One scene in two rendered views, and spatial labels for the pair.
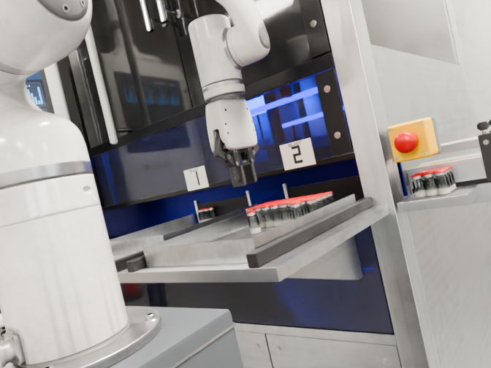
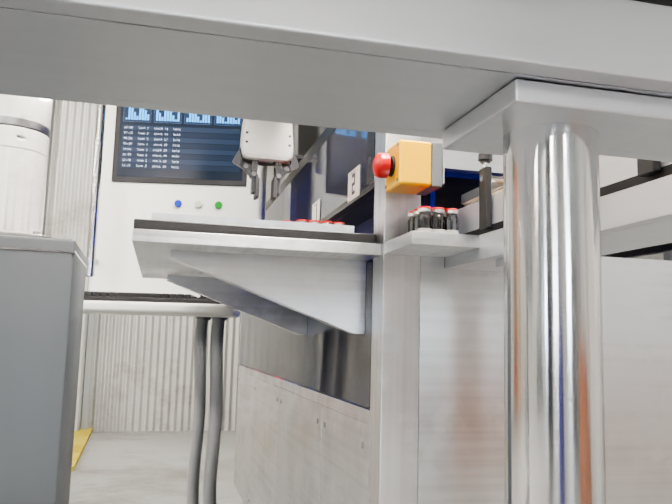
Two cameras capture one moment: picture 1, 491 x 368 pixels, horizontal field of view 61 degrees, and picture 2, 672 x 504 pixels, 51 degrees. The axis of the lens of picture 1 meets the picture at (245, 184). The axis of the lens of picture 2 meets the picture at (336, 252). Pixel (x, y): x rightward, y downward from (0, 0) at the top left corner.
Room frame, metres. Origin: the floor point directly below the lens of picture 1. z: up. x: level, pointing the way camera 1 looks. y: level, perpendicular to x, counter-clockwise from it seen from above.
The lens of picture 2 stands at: (-0.13, -0.90, 0.72)
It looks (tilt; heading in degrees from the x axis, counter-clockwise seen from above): 7 degrees up; 37
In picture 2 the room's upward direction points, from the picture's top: 2 degrees clockwise
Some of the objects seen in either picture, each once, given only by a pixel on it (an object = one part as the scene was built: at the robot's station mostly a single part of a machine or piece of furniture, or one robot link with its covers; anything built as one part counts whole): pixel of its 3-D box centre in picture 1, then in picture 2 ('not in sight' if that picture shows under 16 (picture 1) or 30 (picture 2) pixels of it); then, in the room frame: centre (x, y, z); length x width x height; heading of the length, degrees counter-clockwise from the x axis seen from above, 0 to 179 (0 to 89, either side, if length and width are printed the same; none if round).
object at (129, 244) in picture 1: (182, 228); not in sight; (1.11, 0.19, 0.90); 0.34 x 0.26 x 0.04; 140
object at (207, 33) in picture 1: (216, 52); not in sight; (0.85, 0.00, 1.25); 0.09 x 0.08 x 0.13; 60
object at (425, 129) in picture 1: (413, 139); (412, 168); (0.82, -0.34, 1.00); 0.08 x 0.07 x 0.07; 140
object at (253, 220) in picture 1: (253, 223); not in sight; (0.85, 0.00, 0.90); 0.02 x 0.02 x 0.04
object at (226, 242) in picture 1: (256, 228); (247, 240); (0.80, 0.00, 0.90); 0.34 x 0.26 x 0.04; 140
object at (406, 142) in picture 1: (406, 142); (385, 165); (0.79, -0.31, 0.99); 0.04 x 0.04 x 0.04; 50
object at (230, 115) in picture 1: (231, 123); (267, 134); (0.85, 0.00, 1.11); 0.10 x 0.07 x 0.11; 140
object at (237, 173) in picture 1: (232, 170); (250, 181); (0.83, 0.02, 1.02); 0.03 x 0.03 x 0.07; 50
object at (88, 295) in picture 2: not in sight; (154, 298); (1.11, 0.64, 0.82); 0.40 x 0.14 x 0.02; 129
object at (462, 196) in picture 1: (440, 196); (439, 245); (0.84, -0.38, 0.87); 0.14 x 0.13 x 0.02; 140
